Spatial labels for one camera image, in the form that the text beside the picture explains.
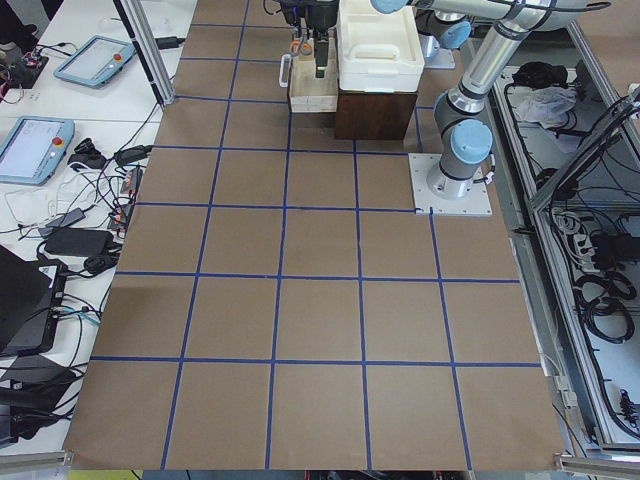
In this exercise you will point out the black laptop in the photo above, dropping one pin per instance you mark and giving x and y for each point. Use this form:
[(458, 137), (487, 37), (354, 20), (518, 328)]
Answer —
[(31, 291)]

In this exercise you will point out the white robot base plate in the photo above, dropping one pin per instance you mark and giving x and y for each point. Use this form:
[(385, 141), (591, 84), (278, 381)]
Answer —
[(436, 194)]

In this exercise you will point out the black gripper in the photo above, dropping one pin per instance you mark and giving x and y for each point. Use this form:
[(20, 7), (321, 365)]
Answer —
[(321, 13)]

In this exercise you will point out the black power adapter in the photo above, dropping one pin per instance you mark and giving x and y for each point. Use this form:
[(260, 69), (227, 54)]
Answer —
[(78, 242)]

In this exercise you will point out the white plastic tray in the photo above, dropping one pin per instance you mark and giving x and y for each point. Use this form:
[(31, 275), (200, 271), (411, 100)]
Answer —
[(377, 53)]

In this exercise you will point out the orange handled scissors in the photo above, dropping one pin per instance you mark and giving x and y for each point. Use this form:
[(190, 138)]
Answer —
[(297, 48)]

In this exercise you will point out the white crumpled cloth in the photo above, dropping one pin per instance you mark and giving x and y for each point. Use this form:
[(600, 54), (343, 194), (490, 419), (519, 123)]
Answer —
[(548, 107)]

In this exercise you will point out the aluminium frame post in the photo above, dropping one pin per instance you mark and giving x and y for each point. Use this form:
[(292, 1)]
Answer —
[(134, 19)]

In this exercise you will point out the dark brown wooden cabinet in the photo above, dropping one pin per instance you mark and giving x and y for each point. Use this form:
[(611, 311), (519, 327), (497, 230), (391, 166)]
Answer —
[(373, 116)]

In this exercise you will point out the blue teach pendant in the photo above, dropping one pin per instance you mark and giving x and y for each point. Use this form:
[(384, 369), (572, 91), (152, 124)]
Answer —
[(33, 149), (96, 62)]

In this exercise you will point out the blue teach pendant near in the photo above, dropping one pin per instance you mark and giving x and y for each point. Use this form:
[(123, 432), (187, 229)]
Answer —
[(33, 149)]

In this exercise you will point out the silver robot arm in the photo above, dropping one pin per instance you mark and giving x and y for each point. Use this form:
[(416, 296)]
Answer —
[(467, 140), (450, 30)]

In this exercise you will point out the blue teach pendant far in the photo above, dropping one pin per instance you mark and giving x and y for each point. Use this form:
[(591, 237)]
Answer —
[(96, 62)]

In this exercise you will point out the aluminium side frame rail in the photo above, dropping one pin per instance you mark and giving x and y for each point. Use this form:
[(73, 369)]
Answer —
[(577, 185)]

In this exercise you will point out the light wooden drawer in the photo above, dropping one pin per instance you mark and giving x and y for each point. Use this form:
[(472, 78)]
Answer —
[(306, 92)]

